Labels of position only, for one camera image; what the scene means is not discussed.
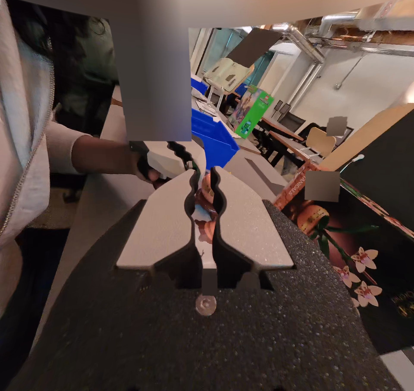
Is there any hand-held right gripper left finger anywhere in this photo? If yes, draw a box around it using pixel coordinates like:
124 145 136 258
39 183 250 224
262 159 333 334
116 169 198 272

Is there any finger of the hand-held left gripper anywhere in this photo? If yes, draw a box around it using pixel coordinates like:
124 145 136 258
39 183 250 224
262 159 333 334
147 141 196 179
191 142 207 175

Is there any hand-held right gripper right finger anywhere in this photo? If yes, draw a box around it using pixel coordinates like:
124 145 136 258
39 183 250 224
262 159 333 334
211 167 295 272

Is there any person's left forearm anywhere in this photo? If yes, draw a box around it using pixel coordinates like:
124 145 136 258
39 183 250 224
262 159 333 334
45 122 131 175

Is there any grey desk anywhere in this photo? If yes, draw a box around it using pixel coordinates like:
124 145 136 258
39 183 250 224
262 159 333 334
31 85 414 391

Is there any wooden-edged background desk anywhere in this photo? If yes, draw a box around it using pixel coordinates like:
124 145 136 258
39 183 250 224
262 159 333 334
259 116 311 165

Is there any person's left hand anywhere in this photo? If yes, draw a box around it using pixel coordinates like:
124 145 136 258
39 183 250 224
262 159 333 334
128 145 169 188

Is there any blue plastic bin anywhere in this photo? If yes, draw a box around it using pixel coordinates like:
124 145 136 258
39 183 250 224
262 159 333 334
191 77 209 96
191 108 240 169

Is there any terracotta brick flower pot model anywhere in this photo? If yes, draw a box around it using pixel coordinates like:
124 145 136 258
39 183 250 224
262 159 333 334
194 173 218 218

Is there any open instruction booklet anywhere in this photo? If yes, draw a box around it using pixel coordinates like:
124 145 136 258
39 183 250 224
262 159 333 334
192 211 218 265

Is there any green toy set box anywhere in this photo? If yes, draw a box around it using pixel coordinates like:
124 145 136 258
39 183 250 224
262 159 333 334
228 85 275 139

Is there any black orchid print set box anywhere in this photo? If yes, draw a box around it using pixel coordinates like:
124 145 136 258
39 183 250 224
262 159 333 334
273 103 414 355

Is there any pale wooden chair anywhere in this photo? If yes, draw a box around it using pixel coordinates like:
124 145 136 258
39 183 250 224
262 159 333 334
299 127 337 159

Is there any white charging cable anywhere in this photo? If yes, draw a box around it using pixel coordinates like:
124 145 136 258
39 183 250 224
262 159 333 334
340 154 365 173

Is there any silver ventilation duct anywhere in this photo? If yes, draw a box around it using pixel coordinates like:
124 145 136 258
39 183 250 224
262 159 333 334
275 12 361 105

